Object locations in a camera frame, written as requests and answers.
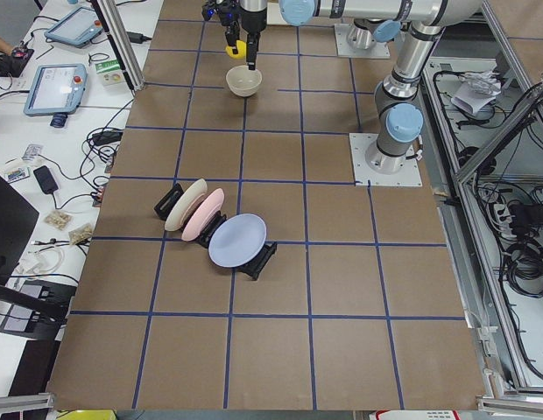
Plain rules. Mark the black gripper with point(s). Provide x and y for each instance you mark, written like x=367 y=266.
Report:
x=250 y=20

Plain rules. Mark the yellow lemon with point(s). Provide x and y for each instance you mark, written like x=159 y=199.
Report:
x=240 y=50

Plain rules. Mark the white ceramic bowl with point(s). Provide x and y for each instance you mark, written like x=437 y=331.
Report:
x=242 y=81

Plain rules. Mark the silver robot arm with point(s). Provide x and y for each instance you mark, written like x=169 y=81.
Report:
x=234 y=15
x=401 y=122

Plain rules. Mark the green white box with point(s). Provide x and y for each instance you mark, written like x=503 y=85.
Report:
x=109 y=72

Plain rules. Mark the far teach pendant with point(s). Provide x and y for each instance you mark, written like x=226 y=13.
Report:
x=76 y=29

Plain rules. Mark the teach pendant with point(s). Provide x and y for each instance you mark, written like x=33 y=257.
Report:
x=76 y=29
x=56 y=89

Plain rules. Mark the cream plate in rack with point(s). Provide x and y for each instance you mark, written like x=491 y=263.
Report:
x=186 y=205

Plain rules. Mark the pink plate in rack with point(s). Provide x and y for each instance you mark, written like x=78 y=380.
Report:
x=203 y=215

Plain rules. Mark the near teach pendant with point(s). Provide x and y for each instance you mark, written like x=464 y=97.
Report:
x=56 y=89

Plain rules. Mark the blue plate in rack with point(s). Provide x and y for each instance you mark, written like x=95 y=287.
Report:
x=237 y=240

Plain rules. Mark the black plate rack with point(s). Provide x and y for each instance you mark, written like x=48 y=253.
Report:
x=252 y=268

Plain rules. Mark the black power adapter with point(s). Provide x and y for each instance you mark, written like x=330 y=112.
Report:
x=45 y=179

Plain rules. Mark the aluminium frame post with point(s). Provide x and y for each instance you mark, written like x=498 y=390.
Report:
x=113 y=26

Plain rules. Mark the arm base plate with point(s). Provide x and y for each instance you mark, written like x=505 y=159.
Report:
x=354 y=42
x=372 y=168

